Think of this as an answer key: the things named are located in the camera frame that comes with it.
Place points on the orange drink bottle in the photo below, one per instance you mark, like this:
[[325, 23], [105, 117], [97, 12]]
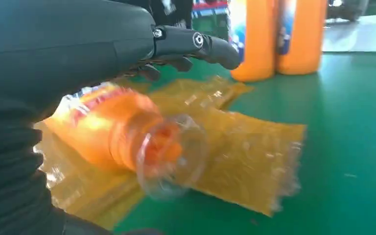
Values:
[[301, 42], [256, 45], [110, 129]]

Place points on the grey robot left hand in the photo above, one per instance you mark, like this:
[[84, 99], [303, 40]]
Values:
[[61, 48]]

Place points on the white table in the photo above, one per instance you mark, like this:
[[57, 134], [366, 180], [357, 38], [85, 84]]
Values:
[[360, 35]]

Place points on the yellow plastic sheet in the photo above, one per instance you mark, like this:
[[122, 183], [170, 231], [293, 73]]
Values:
[[246, 155]]

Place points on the green table mat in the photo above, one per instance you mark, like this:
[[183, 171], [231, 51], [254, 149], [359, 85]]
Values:
[[353, 146]]

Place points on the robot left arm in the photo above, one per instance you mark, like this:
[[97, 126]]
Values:
[[6, 178]]

